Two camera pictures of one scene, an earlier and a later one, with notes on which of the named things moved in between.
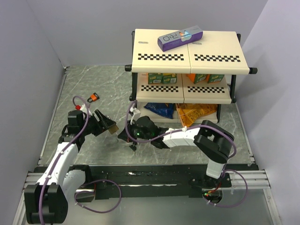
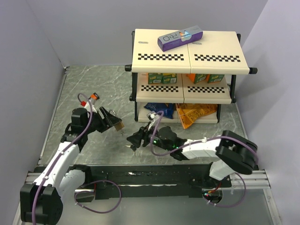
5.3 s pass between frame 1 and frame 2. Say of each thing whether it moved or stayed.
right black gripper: moved
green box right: stayed
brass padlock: moved
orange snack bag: stayed
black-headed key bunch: stayed
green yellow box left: stayed
